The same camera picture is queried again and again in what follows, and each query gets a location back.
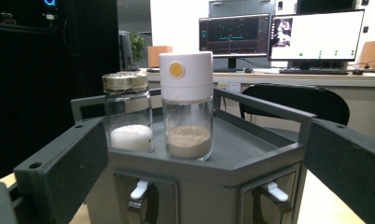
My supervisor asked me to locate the dark screen monitor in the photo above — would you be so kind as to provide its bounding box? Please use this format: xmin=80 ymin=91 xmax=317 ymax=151
xmin=198 ymin=12 xmax=271 ymax=73

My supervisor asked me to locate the black curtain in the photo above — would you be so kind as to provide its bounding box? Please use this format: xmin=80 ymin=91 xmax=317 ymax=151
xmin=0 ymin=0 xmax=121 ymax=182

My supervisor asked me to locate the brown wooden box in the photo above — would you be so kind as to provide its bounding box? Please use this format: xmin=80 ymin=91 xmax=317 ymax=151
xmin=146 ymin=45 xmax=174 ymax=69

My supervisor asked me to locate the brown wooden board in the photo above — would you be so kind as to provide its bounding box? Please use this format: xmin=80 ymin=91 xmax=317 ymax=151
xmin=358 ymin=39 xmax=375 ymax=70

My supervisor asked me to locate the white wall socket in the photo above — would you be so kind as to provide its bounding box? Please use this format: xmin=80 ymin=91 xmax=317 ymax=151
xmin=217 ymin=81 xmax=242 ymax=94

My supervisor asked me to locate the black folding chair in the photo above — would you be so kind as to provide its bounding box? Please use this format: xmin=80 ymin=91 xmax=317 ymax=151
xmin=239 ymin=82 xmax=351 ymax=127

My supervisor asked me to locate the side-on black monitor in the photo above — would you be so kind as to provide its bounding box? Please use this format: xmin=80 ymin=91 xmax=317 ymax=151
xmin=118 ymin=30 xmax=134 ymax=72

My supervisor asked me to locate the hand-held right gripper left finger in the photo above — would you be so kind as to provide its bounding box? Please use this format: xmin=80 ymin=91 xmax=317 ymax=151
xmin=13 ymin=117 xmax=110 ymax=224

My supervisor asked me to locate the white screen monitor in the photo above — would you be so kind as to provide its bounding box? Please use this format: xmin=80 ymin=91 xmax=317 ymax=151
xmin=268 ymin=8 xmax=366 ymax=70

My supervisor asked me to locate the green potted plant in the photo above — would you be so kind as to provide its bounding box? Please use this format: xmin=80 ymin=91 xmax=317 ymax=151
xmin=129 ymin=31 xmax=148 ymax=63

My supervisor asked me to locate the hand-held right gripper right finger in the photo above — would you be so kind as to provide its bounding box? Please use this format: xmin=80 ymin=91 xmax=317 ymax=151
xmin=303 ymin=118 xmax=375 ymax=224

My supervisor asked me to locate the metal lid glass jar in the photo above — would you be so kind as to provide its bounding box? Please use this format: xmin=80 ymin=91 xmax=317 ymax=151
xmin=101 ymin=70 xmax=155 ymax=154

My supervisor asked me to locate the beige desk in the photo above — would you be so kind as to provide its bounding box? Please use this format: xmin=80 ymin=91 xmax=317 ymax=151
xmin=144 ymin=66 xmax=375 ymax=144

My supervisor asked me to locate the black keyboard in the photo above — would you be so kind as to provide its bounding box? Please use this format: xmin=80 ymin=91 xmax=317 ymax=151
xmin=278 ymin=67 xmax=350 ymax=76

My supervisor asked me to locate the white lid glass jar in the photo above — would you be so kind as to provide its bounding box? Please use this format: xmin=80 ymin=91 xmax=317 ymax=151
xmin=159 ymin=50 xmax=215 ymax=162

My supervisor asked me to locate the dark grey corner rack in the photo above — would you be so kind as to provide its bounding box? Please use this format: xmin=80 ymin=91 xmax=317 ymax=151
xmin=70 ymin=87 xmax=318 ymax=224

